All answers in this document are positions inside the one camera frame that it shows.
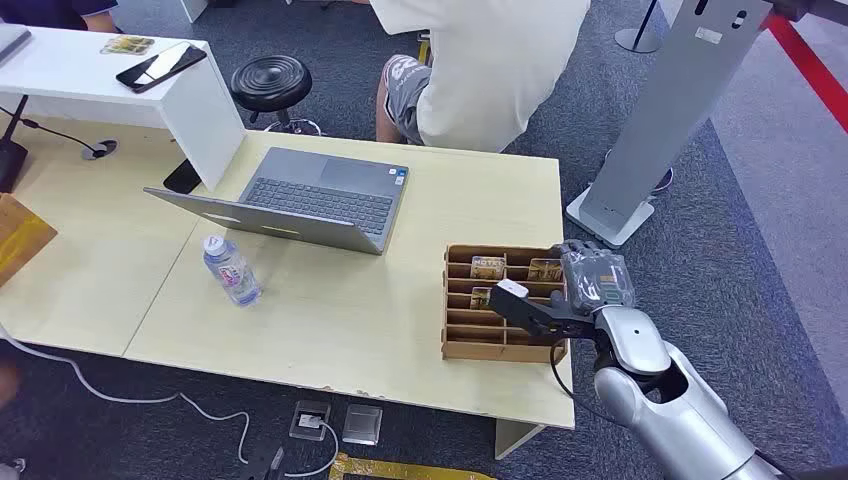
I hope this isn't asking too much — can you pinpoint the grey closed laptop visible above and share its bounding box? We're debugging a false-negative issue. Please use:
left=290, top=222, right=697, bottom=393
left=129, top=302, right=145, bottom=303
left=0, top=23, right=33, bottom=66

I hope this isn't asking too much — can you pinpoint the black round stool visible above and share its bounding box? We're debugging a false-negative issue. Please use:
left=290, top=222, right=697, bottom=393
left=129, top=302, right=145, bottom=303
left=229, top=54, right=323, bottom=138

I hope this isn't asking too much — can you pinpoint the grey open laptop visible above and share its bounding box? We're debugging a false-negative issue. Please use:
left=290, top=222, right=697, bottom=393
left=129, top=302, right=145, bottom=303
left=143, top=146, right=411, bottom=257

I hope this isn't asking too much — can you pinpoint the grey floor cover plate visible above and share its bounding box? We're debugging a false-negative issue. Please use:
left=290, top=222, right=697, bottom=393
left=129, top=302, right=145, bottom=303
left=341, top=404, right=384, bottom=446

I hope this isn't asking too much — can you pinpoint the black monitor stand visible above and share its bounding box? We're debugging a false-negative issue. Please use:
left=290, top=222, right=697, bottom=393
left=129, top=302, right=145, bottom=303
left=0, top=94, right=32, bottom=195

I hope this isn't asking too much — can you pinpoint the white desk riser shelf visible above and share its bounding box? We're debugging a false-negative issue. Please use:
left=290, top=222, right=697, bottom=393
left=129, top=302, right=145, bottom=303
left=0, top=25, right=248, bottom=193

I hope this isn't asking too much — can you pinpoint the person in dark top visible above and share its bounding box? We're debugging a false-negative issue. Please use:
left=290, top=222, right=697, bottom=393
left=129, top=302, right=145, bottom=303
left=0, top=0, right=125, bottom=34

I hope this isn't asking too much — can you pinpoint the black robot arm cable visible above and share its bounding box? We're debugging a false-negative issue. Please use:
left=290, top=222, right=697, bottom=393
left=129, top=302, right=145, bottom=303
left=549, top=341, right=621, bottom=427

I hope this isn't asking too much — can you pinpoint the white floor cable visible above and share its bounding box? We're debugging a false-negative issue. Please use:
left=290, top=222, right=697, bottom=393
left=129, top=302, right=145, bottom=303
left=0, top=323, right=340, bottom=480

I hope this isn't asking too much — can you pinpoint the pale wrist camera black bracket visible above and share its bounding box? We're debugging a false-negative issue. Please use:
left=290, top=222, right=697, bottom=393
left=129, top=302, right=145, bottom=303
left=488, top=278, right=598, bottom=347

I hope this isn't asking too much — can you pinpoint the white table leg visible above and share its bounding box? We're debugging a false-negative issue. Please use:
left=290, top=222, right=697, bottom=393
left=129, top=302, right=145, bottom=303
left=494, top=417, right=547, bottom=461

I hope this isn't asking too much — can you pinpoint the yellow floor tape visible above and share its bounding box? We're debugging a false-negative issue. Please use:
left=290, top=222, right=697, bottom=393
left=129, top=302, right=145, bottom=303
left=328, top=453, right=499, bottom=480

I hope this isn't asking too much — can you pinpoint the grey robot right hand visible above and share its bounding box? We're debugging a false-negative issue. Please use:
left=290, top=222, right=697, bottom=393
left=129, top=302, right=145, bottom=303
left=553, top=239, right=637, bottom=317

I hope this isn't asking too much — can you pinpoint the red barrier tape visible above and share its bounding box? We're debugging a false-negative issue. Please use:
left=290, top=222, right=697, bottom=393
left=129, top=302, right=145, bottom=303
left=760, top=13, right=848, bottom=135

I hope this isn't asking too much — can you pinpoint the clear plastic water bottle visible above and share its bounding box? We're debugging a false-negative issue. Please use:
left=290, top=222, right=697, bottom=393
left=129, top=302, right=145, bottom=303
left=201, top=234, right=263, bottom=308

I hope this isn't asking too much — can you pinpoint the black flat phone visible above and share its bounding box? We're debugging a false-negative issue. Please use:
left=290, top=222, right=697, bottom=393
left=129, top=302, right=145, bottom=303
left=162, top=158, right=203, bottom=196

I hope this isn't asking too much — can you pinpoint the grey desk cable grommet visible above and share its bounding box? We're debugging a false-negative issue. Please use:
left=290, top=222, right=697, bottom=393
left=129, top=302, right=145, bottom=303
left=80, top=138, right=120, bottom=162

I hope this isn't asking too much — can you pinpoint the floor socket with plug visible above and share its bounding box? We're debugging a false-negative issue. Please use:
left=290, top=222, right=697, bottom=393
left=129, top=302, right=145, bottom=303
left=288, top=399, right=333, bottom=443

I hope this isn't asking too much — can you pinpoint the black smartphone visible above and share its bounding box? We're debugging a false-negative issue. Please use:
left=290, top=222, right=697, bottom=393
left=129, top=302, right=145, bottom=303
left=115, top=42, right=209, bottom=95

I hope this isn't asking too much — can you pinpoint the thin black desk cable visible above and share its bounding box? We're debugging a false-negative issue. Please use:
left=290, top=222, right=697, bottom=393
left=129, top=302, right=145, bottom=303
left=0, top=105, right=109, bottom=158

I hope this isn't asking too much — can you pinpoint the brown wooden box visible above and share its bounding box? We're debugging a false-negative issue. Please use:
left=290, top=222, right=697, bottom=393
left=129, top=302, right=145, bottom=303
left=0, top=193, right=59, bottom=289

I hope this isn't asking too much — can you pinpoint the grey stanchion base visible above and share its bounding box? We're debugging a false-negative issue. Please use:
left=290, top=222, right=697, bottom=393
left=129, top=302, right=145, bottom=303
left=614, top=0, right=664, bottom=55

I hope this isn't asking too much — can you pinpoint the cardboard card organiser box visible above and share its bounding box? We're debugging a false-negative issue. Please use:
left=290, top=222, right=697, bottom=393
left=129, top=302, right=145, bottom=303
left=441, top=244, right=572, bottom=365

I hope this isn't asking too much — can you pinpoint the grey kiosk stand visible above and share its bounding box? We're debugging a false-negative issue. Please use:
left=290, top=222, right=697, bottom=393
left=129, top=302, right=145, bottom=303
left=565, top=0, right=777, bottom=250

